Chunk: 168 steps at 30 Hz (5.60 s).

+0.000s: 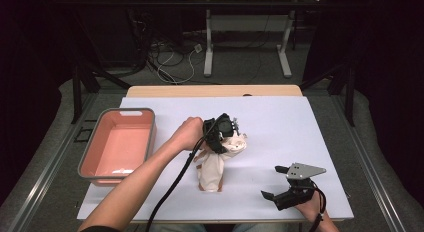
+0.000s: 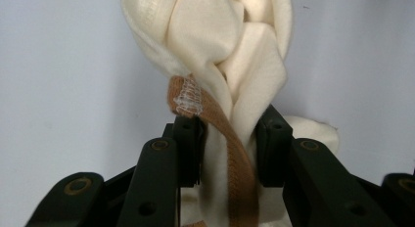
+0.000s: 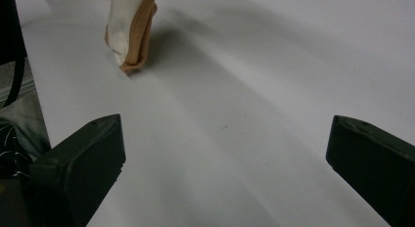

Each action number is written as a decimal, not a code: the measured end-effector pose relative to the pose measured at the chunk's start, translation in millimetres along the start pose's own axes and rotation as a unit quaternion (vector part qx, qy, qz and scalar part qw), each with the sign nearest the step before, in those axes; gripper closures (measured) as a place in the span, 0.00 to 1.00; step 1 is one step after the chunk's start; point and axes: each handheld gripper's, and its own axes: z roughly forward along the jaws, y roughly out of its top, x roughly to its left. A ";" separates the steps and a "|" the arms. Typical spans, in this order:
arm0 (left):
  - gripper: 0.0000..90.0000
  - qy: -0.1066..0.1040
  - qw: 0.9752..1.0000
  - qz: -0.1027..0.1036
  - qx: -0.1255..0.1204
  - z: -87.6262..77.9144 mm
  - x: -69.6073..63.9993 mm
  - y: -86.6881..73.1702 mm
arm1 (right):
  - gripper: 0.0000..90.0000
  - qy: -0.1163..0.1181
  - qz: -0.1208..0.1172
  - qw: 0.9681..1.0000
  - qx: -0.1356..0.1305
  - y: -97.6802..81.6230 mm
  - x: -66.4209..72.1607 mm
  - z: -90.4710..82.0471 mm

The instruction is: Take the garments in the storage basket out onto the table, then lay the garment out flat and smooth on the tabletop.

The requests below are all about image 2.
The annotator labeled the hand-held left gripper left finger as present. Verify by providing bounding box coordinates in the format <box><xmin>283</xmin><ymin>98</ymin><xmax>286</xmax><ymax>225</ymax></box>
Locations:
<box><xmin>115</xmin><ymin>114</ymin><xmax>208</xmax><ymax>227</ymax></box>

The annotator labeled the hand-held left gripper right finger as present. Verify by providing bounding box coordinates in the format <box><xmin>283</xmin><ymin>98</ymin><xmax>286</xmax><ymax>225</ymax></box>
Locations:
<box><xmin>255</xmin><ymin>104</ymin><xmax>397</xmax><ymax>227</ymax></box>

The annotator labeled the cream baby bodysuit brown trim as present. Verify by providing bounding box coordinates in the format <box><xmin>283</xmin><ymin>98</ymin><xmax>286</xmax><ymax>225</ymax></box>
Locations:
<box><xmin>120</xmin><ymin>0</ymin><xmax>341</xmax><ymax>227</ymax></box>

